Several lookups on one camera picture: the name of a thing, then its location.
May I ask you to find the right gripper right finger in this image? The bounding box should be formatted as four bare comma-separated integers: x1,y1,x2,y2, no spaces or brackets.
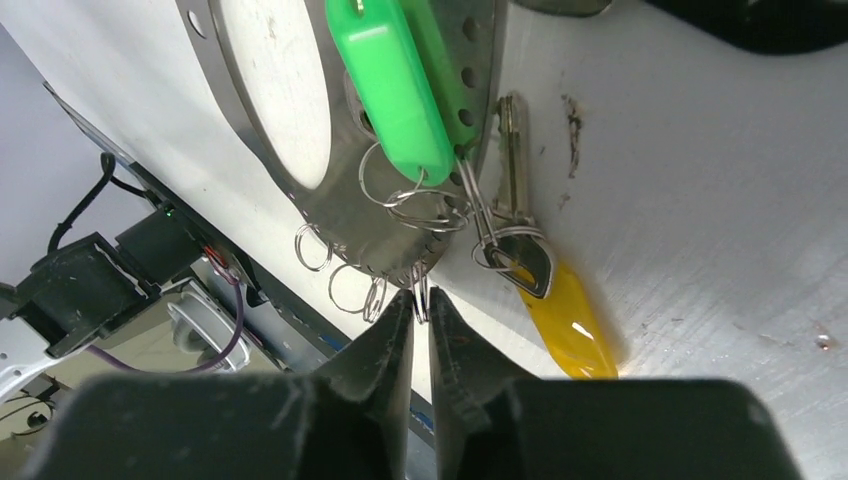
429,287,800,479

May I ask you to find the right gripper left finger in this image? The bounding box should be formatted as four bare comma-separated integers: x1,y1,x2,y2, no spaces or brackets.
19,290,413,479

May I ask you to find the yellow tag key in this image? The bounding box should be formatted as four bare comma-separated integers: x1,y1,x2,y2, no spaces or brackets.
475,91,618,379

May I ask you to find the green tag key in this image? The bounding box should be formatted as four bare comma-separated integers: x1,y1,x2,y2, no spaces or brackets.
325,1,454,187
400,0,478,158

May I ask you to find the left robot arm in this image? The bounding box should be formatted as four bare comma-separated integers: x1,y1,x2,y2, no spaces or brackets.
1,233,161,400

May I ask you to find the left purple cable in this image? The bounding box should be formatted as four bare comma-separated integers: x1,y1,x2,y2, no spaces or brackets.
86,264,248,375

